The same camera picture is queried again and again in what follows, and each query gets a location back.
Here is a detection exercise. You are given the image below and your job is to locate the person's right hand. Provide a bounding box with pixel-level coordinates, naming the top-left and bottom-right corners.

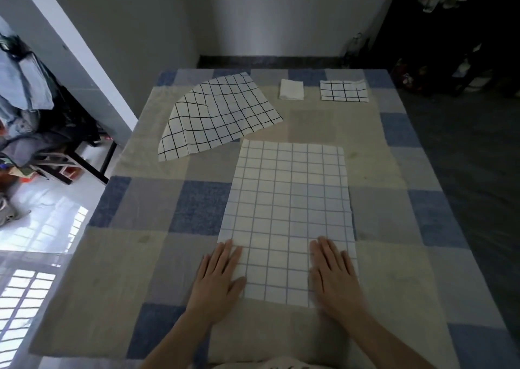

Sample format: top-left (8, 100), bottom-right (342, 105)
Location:
top-left (309, 236), bottom-right (368, 321)

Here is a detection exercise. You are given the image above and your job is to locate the person's left hand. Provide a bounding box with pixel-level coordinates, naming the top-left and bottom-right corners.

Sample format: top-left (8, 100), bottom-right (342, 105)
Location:
top-left (185, 239), bottom-right (248, 327)

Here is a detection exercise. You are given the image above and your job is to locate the blue beige patchwork tablecloth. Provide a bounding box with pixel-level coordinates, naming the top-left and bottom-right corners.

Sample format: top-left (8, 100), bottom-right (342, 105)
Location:
top-left (28, 68), bottom-right (520, 369)

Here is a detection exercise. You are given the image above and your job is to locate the clear water bottle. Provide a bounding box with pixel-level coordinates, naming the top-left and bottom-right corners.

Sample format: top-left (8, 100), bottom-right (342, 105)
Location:
top-left (343, 38), bottom-right (358, 68)

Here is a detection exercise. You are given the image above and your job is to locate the white black-grid cloth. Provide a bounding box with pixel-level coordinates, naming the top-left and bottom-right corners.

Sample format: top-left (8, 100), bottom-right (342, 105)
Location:
top-left (217, 138), bottom-right (359, 308)
top-left (320, 79), bottom-right (369, 103)
top-left (157, 72), bottom-right (284, 162)

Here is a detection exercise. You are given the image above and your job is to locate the black metal chair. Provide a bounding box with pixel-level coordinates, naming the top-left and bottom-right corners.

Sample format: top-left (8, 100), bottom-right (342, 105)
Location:
top-left (64, 137), bottom-right (119, 185)

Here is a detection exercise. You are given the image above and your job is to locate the plain white cloth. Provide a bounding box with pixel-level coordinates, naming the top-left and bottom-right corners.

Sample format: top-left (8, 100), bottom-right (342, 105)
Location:
top-left (279, 78), bottom-right (306, 101)

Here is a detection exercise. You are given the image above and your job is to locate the small wooden stool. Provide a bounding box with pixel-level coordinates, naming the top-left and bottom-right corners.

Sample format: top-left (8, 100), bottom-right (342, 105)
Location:
top-left (30, 149), bottom-right (84, 185)

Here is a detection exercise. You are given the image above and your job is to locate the person's right forearm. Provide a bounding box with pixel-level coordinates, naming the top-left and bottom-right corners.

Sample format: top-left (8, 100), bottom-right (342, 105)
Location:
top-left (345, 312), bottom-right (438, 369)

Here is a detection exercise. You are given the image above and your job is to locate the dark clothes heap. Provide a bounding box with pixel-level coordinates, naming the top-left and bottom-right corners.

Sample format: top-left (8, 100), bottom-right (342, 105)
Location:
top-left (0, 109), bottom-right (98, 166)

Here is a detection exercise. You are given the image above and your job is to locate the blue-grey hanging garment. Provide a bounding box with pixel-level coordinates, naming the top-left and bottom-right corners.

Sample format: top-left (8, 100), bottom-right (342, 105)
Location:
top-left (0, 15), bottom-right (56, 138)

